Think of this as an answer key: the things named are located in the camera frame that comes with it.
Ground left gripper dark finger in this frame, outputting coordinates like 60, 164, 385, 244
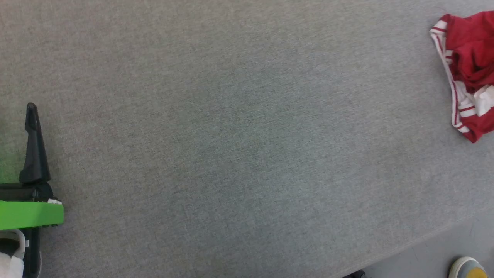
19, 102, 51, 184

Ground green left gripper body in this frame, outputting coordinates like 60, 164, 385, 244
0, 182, 65, 231

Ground red jersey with white sleeves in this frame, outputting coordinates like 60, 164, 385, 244
429, 10, 494, 144

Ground grey and yellow shoe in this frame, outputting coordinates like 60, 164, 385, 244
448, 256, 489, 278

